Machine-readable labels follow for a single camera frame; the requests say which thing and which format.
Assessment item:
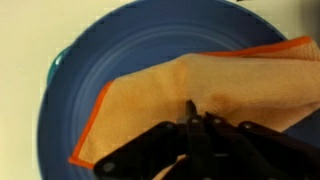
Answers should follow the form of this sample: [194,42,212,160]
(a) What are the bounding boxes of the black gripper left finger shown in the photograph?
[93,99,195,180]

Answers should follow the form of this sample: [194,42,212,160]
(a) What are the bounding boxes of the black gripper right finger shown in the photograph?
[191,99,320,180]

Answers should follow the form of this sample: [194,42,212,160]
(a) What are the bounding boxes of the orange cloth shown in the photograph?
[68,35,320,180]

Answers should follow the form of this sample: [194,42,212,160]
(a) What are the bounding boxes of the blue plate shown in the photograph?
[36,0,320,180]

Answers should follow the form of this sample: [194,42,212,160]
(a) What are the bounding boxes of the small teal bowl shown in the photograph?
[46,46,73,88]

